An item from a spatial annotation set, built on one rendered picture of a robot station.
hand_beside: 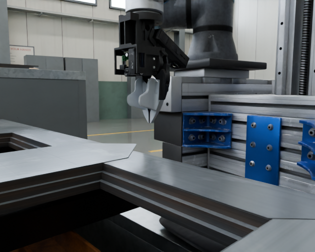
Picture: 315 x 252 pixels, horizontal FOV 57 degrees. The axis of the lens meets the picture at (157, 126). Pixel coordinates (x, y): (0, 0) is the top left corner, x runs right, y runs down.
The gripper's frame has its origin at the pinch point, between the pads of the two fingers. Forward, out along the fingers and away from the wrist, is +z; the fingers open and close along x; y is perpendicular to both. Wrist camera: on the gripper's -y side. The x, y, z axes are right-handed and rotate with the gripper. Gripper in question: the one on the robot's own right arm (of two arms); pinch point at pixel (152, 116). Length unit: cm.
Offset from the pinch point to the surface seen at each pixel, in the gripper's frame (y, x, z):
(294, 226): 18.5, 36.4, 5.3
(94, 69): -453, -748, -68
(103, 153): 14.5, 3.0, 5.3
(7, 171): 29.9, 3.3, 5.3
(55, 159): 22.1, 1.1, 5.3
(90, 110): -437, -751, 56
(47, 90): -13, -81, -5
